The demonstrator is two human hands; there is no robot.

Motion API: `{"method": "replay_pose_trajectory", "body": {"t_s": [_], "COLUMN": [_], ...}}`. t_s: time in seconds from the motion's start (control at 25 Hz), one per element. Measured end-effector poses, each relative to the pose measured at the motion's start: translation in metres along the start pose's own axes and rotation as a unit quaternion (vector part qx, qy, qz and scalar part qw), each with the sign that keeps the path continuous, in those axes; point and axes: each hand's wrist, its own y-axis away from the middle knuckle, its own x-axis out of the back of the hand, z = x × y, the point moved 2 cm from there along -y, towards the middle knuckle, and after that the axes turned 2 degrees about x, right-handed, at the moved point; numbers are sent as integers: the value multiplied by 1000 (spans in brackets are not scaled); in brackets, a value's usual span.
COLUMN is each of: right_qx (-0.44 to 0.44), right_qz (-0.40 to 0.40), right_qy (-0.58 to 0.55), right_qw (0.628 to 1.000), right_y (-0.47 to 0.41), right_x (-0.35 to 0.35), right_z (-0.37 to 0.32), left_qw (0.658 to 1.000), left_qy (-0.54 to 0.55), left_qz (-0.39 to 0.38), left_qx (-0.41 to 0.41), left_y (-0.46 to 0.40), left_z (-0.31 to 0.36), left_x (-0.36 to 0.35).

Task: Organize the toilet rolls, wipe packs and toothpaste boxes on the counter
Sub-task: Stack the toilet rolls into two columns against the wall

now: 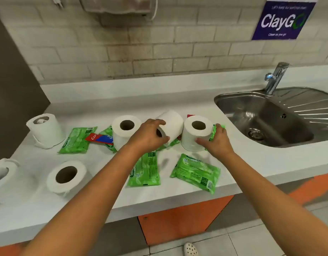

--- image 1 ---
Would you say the person's left hand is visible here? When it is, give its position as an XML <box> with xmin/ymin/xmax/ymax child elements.
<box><xmin>123</xmin><ymin>118</ymin><xmax>171</xmax><ymax>155</ymax></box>

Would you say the person's right hand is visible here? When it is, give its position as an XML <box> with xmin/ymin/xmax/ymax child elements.
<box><xmin>195</xmin><ymin>124</ymin><xmax>236</xmax><ymax>160</ymax></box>

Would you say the group of green wipe packets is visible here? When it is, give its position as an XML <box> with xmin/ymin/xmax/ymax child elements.
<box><xmin>170</xmin><ymin>154</ymin><xmax>221</xmax><ymax>195</ymax></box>
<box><xmin>99</xmin><ymin>125</ymin><xmax>118</xmax><ymax>154</ymax></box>
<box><xmin>127</xmin><ymin>151</ymin><xmax>161</xmax><ymax>187</ymax></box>

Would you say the group of white toilet rolls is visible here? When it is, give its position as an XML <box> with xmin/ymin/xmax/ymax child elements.
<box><xmin>0</xmin><ymin>158</ymin><xmax>20</xmax><ymax>205</ymax></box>
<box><xmin>46</xmin><ymin>160</ymin><xmax>87</xmax><ymax>196</ymax></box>

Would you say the person's left forearm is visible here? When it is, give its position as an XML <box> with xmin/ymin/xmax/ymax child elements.
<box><xmin>19</xmin><ymin>148</ymin><xmax>157</xmax><ymax>256</ymax></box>

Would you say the person's right forearm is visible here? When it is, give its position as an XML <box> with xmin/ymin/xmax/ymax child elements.
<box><xmin>211</xmin><ymin>153</ymin><xmax>328</xmax><ymax>256</ymax></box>

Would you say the white countertop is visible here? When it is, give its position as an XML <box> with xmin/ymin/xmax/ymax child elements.
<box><xmin>0</xmin><ymin>65</ymin><xmax>328</xmax><ymax>248</ymax></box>

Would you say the metal sink drain strainer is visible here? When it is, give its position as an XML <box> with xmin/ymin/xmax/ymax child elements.
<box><xmin>247</xmin><ymin>128</ymin><xmax>266</xmax><ymax>142</ymax></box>

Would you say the stainless steel sink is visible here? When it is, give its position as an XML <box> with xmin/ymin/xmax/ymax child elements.
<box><xmin>214</xmin><ymin>86</ymin><xmax>328</xmax><ymax>148</ymax></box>

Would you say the orange and grey cabinet front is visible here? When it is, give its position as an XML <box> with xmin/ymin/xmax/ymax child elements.
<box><xmin>0</xmin><ymin>172</ymin><xmax>328</xmax><ymax>256</ymax></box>

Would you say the chrome faucet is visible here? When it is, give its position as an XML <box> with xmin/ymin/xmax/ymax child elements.
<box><xmin>264</xmin><ymin>62</ymin><xmax>291</xmax><ymax>96</ymax></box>

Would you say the white clog shoe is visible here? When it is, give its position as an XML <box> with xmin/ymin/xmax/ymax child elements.
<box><xmin>183</xmin><ymin>242</ymin><xmax>199</xmax><ymax>256</ymax></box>

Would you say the metal paper towel dispenser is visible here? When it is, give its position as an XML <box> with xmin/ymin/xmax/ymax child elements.
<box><xmin>78</xmin><ymin>0</ymin><xmax>159</xmax><ymax>20</ymax></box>

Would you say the brown cabinet panel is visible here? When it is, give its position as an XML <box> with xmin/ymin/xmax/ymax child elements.
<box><xmin>0</xmin><ymin>9</ymin><xmax>51</xmax><ymax>163</ymax></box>

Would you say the blue wall sign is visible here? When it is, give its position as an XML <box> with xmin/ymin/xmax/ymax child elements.
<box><xmin>251</xmin><ymin>0</ymin><xmax>318</xmax><ymax>41</ymax></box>

